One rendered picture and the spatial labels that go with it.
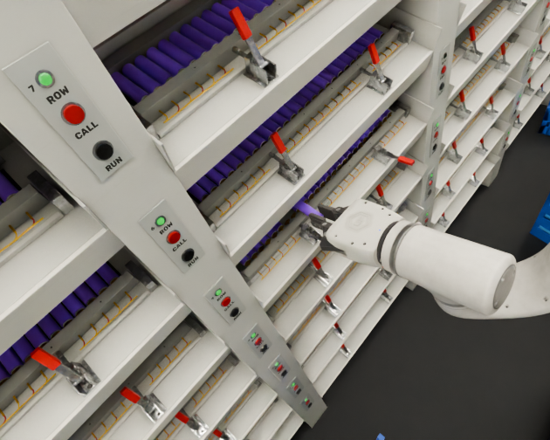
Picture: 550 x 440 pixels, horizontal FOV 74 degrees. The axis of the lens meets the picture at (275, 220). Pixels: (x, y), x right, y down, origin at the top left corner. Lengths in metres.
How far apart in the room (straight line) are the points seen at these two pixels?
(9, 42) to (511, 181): 2.07
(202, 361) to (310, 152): 0.43
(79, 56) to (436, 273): 0.46
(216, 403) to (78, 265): 0.55
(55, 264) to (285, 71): 0.36
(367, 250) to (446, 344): 1.13
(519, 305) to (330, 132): 0.40
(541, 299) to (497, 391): 1.07
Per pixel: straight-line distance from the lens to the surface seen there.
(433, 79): 0.95
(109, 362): 0.59
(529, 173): 2.23
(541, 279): 0.60
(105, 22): 0.39
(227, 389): 0.91
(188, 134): 0.47
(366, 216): 0.63
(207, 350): 0.74
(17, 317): 0.46
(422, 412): 1.60
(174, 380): 0.75
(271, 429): 1.26
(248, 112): 0.49
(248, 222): 0.60
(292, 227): 0.77
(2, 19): 0.36
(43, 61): 0.36
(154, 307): 0.58
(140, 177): 0.42
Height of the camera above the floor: 1.56
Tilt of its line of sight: 50 degrees down
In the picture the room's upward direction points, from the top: 22 degrees counter-clockwise
